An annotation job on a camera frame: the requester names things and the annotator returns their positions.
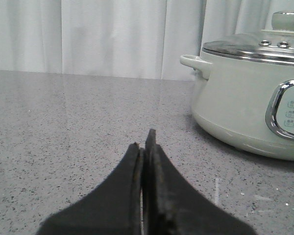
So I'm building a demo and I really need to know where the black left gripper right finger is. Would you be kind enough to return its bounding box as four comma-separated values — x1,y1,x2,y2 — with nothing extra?
143,129,256,235

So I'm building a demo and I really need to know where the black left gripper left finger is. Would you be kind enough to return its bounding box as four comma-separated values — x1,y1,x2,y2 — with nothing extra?
37,143,144,235

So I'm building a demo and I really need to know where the glass pot lid steel rim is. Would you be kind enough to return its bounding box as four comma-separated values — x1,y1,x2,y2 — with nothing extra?
201,11,294,68

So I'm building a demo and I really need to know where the pale green electric cooking pot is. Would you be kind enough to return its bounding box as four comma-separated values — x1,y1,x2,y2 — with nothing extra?
180,52,294,161

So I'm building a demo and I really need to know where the white pleated curtain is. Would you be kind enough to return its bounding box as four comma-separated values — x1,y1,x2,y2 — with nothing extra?
0,0,294,80

